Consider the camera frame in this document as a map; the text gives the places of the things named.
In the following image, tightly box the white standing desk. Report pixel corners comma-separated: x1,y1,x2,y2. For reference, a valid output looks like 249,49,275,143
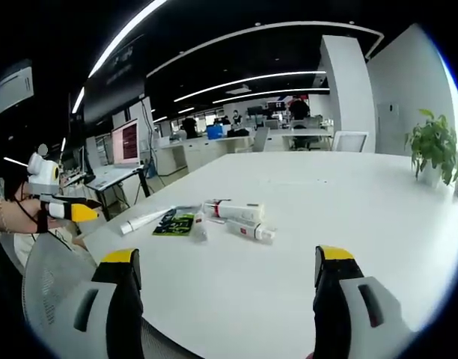
84,164,151,221

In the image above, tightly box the person's own torso clothing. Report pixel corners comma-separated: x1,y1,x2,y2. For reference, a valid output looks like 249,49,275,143
13,220,88,269

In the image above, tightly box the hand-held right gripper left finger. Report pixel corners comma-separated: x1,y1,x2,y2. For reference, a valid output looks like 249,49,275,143
62,248,144,359

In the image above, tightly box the white skincare bottle red band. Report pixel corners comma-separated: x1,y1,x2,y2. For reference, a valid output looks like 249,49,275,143
202,198,266,222

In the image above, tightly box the person's own head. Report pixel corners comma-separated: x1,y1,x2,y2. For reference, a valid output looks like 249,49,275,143
1,174,32,211

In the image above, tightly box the thin bracelet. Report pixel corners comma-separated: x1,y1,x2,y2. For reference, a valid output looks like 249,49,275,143
0,197,10,233

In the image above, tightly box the long white office counter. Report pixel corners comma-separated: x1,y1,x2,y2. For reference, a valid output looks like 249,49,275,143
153,135,254,177

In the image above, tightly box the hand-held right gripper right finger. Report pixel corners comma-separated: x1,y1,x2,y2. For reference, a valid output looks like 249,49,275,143
312,245,421,359

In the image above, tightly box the green black skincare sachet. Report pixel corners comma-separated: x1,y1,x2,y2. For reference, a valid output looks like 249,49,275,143
151,209,198,238

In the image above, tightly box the white skincare spray bottle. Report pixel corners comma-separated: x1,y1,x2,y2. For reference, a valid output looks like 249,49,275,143
225,218,277,245

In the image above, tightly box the white mesh office chair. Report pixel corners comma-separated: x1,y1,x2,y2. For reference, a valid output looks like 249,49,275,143
331,130,369,153

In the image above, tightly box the grey mesh office chair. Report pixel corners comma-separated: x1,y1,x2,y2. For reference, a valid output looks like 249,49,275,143
21,233,185,359

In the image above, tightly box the small white red-label skincare tube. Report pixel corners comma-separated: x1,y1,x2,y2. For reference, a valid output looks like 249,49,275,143
191,211,210,244

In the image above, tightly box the ceiling air conditioner unit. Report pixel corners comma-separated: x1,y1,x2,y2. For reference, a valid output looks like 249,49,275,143
0,58,35,114

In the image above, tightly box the long white skincare tube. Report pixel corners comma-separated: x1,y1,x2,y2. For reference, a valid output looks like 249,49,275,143
120,206,177,236

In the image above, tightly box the green potted plant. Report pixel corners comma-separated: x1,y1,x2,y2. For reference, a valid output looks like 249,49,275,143
403,108,458,188

